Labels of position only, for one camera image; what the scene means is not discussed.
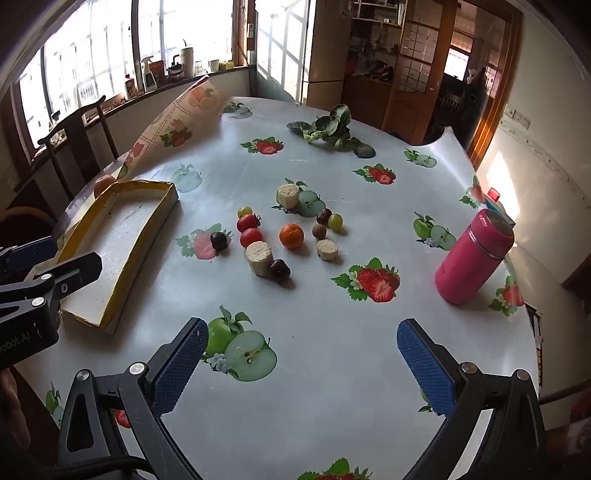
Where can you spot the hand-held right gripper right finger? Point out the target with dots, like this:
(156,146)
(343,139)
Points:
(427,364)

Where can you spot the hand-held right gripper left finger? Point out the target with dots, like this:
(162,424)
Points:
(180,369)

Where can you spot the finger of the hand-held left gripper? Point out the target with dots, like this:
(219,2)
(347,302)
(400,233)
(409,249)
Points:
(74,272)
(32,254)

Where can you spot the white foam tray yellow rim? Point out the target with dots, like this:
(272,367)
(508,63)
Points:
(115,230)

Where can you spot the dark purple plum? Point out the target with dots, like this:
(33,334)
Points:
(279,270)
(219,240)

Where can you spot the pale corn cob piece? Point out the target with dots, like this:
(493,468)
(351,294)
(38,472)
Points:
(287,194)
(328,250)
(257,258)

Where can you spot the red apple with stem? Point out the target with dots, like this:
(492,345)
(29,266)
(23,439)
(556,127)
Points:
(247,224)

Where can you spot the brown round fruit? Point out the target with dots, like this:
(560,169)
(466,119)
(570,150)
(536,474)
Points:
(318,230)

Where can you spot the orange tangerine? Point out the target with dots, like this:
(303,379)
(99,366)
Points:
(291,235)

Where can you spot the round backed wooden chair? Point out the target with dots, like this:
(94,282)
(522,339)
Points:
(23,213)

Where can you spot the orange peach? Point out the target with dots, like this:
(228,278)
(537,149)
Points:
(102,183)

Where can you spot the white fruit printed tablecloth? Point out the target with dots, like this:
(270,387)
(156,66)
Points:
(323,323)

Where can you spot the pink thermos bottle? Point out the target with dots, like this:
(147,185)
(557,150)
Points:
(471,258)

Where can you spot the dark wooden chair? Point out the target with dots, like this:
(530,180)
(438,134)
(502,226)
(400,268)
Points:
(78,138)

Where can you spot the red cherry tomato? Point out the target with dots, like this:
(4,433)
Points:
(250,237)

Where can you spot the yellowish green grape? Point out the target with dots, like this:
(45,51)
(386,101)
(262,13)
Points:
(244,212)

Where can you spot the red date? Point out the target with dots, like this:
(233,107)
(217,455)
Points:
(324,215)

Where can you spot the red capped box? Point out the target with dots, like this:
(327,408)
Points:
(493,194)

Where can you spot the beige fruit printed tablecloth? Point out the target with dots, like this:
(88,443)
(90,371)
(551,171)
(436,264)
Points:
(184,120)

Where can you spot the small brown box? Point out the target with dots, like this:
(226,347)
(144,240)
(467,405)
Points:
(130,87)

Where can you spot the white spray bottle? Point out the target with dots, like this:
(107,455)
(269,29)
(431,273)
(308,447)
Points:
(147,74)

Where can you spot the red brown box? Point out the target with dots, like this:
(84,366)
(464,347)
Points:
(159,70)

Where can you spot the metal kettle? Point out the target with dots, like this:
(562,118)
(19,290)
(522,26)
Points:
(175,69)

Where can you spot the white tall jar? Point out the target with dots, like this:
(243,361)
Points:
(187,57)

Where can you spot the white cup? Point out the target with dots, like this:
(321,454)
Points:
(214,65)

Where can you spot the green bok choy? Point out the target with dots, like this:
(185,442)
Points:
(330,127)

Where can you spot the wooden shelf cabinet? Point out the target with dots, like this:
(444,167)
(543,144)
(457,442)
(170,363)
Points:
(369,92)

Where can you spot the wooden glazed door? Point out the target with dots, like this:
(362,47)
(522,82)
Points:
(418,55)

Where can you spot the brown refrigerator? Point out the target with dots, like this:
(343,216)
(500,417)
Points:
(323,46)

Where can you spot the wall socket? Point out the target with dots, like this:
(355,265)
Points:
(516,116)

